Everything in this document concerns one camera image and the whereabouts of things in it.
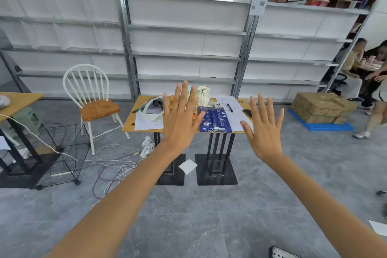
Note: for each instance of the black phone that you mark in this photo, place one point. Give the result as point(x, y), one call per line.
point(248, 113)

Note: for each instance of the person's left middle finger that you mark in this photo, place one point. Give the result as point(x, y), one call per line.
point(185, 94)

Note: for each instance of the blue plastic packet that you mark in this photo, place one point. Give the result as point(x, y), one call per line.
point(215, 120)

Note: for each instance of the person's right thumb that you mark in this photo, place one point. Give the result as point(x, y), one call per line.
point(247, 129)

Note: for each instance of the wooden table with black base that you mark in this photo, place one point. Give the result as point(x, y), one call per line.
point(133, 121)
point(216, 161)

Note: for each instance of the paper sheet under headset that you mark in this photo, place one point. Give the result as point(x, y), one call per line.
point(145, 124)

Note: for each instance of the person's left hand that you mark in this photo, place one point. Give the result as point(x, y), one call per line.
point(178, 124)

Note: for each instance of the white power strip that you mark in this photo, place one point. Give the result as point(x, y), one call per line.
point(146, 146)

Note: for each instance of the white headset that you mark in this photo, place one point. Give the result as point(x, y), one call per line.
point(151, 112)

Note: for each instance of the black office chair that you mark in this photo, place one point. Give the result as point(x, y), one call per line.
point(337, 82)

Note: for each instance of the wooden table with black legs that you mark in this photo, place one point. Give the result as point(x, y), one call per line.
point(18, 103)

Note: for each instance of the stack of cardboard boxes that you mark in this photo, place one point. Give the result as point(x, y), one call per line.
point(322, 106)

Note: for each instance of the metal shelving unit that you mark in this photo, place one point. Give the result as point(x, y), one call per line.
point(60, 40)
point(302, 49)
point(187, 40)

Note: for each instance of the black pen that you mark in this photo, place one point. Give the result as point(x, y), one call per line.
point(230, 107)

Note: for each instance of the person's right little finger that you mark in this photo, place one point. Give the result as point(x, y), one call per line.
point(280, 120)

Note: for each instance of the white paper sheets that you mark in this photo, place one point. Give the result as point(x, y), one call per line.
point(234, 115)

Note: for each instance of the blue plastic pallet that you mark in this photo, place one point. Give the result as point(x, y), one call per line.
point(320, 127)

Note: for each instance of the red plastic container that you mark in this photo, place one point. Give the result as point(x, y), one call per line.
point(317, 2)

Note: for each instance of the white rounded device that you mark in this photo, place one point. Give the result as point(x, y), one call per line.
point(3, 102)

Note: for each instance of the person's left forearm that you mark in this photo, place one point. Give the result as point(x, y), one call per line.
point(121, 200)

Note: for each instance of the black shoe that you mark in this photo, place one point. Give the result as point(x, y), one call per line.
point(382, 193)

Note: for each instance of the white paper label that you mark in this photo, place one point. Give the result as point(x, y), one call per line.
point(259, 2)

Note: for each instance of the person's right forearm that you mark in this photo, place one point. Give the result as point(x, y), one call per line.
point(320, 209)

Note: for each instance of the white chair with wooden seat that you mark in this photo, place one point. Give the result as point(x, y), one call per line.
point(96, 109)

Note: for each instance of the person's right middle finger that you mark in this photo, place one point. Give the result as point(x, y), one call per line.
point(262, 106)

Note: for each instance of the white tray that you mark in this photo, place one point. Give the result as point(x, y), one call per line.
point(297, 0)

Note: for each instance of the white square paper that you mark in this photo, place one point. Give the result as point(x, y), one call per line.
point(188, 166)

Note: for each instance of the person's left little finger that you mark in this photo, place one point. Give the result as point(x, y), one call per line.
point(166, 103)

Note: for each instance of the person's left thumb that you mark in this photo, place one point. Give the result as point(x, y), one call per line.
point(199, 118)

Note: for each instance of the person's right hand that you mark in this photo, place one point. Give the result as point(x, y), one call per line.
point(267, 138)

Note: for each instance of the orange packet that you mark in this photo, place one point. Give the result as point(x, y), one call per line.
point(171, 101)

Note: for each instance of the white paper sheet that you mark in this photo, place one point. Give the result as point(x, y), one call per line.
point(379, 227)

